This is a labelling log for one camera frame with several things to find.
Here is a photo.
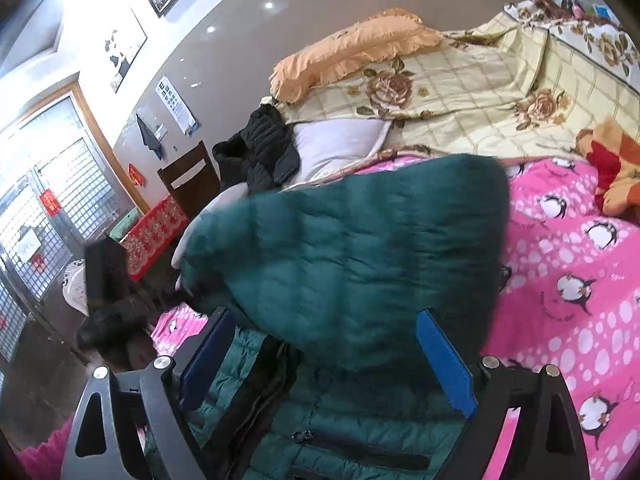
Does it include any black puffer jacket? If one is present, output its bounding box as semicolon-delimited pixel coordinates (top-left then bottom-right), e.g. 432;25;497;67
212;105;301;193

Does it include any panda wall poster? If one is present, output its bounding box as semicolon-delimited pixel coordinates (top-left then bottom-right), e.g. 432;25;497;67
104;7;148;94

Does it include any white pillow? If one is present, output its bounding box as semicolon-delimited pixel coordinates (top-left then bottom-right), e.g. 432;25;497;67
292;120;391;183

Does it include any grey pillow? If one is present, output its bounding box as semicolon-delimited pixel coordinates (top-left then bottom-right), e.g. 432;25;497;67
171;182;250;295

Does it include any orange ruffled pillow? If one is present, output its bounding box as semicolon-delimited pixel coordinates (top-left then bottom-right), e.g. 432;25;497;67
269;7;443;102

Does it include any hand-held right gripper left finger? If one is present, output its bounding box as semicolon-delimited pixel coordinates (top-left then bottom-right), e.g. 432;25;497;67
60;306;236;480

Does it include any pink fuzzy cloth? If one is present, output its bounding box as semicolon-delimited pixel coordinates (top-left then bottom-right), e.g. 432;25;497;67
15;417;76;480

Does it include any pink penguin bedsheet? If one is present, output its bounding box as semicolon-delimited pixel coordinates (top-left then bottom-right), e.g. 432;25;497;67
150;152;640;480

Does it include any metal grille window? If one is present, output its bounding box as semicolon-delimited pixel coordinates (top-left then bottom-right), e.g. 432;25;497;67
0;80;151;361

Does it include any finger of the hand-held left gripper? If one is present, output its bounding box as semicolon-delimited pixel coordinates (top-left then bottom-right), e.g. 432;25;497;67
132;287;201;313

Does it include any dark wooden chair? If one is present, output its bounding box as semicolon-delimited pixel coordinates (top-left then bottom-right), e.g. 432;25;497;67
157;141;223;216

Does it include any floral checked quilt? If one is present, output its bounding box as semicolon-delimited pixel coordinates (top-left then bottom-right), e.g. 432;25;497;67
277;0;640;171

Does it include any red patterned tablecloth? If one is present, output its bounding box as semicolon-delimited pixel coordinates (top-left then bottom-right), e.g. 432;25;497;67
120;194;190;282

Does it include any eye chart poster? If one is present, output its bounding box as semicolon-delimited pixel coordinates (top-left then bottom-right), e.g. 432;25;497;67
156;76;198;136

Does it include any white object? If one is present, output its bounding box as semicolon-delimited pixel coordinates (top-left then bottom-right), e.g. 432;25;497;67
62;259;91;318

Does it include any orange cartoon blanket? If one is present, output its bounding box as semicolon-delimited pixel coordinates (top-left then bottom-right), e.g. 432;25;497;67
575;117;640;216

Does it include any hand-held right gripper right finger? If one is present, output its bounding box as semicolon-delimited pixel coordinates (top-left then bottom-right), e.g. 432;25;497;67
416;308;591;480

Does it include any hanging dark cloth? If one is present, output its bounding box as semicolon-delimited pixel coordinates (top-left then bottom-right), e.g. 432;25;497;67
136;114;163;161

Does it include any green box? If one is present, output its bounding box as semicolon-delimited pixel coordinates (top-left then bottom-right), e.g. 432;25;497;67
109;208;141;241

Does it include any green puffer jacket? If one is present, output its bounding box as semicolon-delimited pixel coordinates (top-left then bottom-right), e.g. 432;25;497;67
142;152;512;480

